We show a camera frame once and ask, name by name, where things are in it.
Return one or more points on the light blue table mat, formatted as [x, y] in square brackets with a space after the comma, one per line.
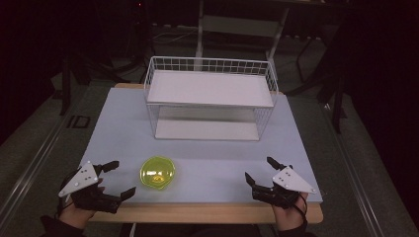
[210, 171]

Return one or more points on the grey metal stand frame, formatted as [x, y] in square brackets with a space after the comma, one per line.
[240, 26]

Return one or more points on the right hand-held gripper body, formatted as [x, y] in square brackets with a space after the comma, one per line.
[291, 181]

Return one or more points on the metal floor rail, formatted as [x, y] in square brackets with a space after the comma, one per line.
[352, 171]
[29, 168]

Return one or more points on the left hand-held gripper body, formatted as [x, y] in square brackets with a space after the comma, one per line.
[82, 179]

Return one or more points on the black stand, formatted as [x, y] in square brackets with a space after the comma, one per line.
[67, 82]
[336, 98]

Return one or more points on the person's right hand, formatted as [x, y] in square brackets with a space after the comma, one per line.
[290, 217]

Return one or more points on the person's left hand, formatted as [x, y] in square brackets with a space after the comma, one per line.
[74, 215]

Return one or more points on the yellow-green translucent plate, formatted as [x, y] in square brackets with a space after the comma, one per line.
[157, 173]

